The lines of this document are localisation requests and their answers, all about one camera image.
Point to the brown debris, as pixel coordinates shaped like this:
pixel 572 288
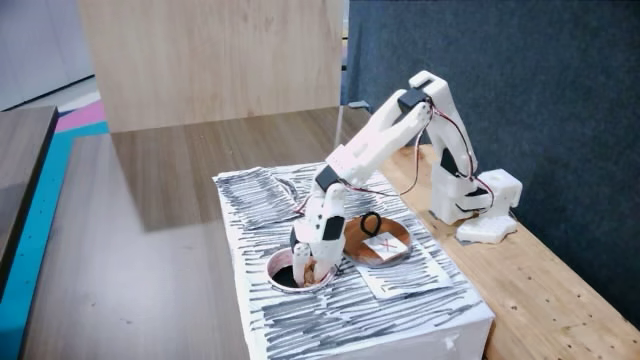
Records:
pixel 310 274

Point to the round wooden lid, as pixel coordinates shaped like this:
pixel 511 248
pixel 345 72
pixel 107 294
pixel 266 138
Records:
pixel 357 240

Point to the small scribbled paper patch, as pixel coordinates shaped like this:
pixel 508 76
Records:
pixel 289 186

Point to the paper tag with red cross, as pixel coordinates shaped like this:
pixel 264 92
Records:
pixel 386 246

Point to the white box with black scribbles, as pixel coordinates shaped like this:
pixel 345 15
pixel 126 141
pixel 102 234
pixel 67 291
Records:
pixel 360 320

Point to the large scribbled paper patch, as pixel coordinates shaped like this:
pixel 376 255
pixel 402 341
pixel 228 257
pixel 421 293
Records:
pixel 252 197

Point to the scribbled paper sheet under lid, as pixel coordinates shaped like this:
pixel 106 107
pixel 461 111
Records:
pixel 410 277

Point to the light wooden panel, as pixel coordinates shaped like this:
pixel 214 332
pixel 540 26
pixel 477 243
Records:
pixel 210 60

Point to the grey felt partition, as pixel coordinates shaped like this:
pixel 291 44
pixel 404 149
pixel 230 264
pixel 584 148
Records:
pixel 550 75

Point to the dark wooden table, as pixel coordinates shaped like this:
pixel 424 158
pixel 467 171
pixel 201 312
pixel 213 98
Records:
pixel 22 165

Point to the grey metal bracket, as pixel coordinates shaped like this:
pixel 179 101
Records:
pixel 359 105

